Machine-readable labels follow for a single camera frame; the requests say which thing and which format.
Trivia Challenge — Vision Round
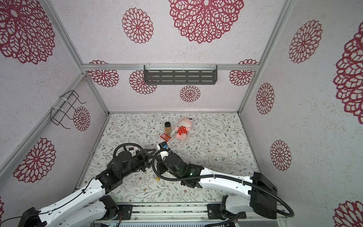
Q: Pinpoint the red playing card box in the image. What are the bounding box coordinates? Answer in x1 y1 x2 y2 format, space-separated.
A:
159 132 173 143

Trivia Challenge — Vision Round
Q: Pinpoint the amber spice jar black lid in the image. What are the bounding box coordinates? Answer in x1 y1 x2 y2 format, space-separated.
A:
164 122 173 135

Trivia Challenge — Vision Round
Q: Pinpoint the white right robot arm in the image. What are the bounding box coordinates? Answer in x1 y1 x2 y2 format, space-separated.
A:
151 150 280 219

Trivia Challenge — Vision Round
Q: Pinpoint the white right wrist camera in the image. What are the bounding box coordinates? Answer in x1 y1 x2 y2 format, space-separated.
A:
157 141 171 160

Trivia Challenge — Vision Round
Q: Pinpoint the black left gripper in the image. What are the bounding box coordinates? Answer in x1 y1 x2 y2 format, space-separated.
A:
122 148 157 179

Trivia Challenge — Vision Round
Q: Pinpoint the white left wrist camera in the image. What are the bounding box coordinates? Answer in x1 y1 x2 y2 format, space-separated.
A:
126 146 139 153

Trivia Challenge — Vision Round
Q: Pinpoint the black wire wall rack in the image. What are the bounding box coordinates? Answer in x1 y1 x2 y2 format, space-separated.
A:
49 90 86 130

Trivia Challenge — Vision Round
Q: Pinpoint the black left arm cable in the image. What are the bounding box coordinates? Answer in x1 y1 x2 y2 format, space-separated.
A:
0 142 144 225

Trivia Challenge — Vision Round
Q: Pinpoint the pink plush toy red dress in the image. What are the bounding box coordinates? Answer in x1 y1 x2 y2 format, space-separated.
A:
175 118 192 141

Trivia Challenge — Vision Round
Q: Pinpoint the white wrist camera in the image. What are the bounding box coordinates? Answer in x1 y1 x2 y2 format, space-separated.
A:
157 141 171 160
126 146 139 153

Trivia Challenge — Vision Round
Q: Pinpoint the dark grey wall shelf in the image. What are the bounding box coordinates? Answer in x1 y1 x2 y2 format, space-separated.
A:
143 65 218 85

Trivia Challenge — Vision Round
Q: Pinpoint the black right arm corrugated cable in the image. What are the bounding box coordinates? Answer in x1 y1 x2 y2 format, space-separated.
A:
151 148 295 218

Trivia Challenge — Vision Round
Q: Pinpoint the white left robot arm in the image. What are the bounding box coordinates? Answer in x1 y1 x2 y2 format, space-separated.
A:
19 143 156 227

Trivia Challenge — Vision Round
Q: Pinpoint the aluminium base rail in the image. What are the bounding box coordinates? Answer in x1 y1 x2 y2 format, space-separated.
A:
90 201 287 226

